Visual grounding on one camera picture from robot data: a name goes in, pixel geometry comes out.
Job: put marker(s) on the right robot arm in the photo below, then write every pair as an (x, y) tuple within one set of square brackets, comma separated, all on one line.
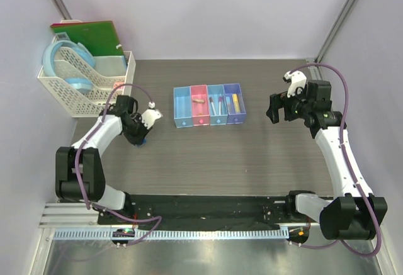
[(355, 213)]

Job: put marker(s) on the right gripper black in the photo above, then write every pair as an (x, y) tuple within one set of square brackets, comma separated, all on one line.
[(279, 101)]

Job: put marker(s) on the light blue headband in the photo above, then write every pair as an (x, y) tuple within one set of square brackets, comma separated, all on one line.
[(70, 69)]

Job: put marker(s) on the pink bin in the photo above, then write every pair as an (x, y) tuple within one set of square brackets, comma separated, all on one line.
[(200, 92)]

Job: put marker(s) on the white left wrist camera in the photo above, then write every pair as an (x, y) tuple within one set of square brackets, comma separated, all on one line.
[(150, 115)]

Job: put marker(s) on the purple bin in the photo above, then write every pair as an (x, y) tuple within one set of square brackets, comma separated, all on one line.
[(234, 118)]

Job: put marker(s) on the brown white marker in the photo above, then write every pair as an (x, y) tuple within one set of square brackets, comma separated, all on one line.
[(212, 106)]

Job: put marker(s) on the green folder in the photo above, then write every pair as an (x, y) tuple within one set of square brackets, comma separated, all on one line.
[(99, 37)]

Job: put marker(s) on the pink white marker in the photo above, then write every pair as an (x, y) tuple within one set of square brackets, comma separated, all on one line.
[(220, 105)]

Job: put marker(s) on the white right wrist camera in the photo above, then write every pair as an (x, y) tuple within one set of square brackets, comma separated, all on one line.
[(296, 79)]

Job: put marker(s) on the slotted cable duct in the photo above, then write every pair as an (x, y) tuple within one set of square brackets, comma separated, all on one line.
[(116, 233)]

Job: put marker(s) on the light blue bin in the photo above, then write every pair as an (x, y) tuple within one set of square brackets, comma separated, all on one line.
[(182, 113)]

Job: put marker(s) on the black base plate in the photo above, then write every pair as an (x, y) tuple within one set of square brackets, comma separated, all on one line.
[(211, 213)]

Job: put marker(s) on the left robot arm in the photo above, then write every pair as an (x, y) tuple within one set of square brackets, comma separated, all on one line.
[(79, 176)]

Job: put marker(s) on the white perforated file rack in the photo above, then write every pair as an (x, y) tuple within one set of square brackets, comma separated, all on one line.
[(109, 71)]

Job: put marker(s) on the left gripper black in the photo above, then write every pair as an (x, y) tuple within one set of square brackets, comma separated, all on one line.
[(138, 139)]

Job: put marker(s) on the yellow highlighter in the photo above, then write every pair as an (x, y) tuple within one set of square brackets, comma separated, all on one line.
[(236, 103)]

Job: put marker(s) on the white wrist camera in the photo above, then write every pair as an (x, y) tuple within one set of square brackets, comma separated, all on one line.
[(296, 79), (150, 115)]

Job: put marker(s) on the blue white eraser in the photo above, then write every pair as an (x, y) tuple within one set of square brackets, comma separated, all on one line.
[(143, 142)]

